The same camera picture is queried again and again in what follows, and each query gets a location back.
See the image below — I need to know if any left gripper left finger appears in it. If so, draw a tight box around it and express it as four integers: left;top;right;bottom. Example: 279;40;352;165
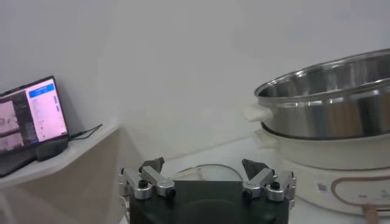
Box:
118;156;177;201

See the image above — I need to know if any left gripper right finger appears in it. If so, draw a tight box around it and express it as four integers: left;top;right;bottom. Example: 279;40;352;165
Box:
241;158;297;203

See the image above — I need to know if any stainless steel steamer basket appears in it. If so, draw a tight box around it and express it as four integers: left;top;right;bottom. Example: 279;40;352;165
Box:
243;47;390;141

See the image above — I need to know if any white side table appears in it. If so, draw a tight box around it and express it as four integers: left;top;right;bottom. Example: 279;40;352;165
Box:
0;117;144;224

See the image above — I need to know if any white electric cooker base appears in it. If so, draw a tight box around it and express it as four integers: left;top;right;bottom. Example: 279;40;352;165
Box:
253;127;390;224

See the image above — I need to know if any black laptop with white window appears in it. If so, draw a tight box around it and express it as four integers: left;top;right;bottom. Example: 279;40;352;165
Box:
0;75;70;178

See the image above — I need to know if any black laptop charger cable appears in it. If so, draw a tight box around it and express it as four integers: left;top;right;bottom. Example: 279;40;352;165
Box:
68;123;104;142

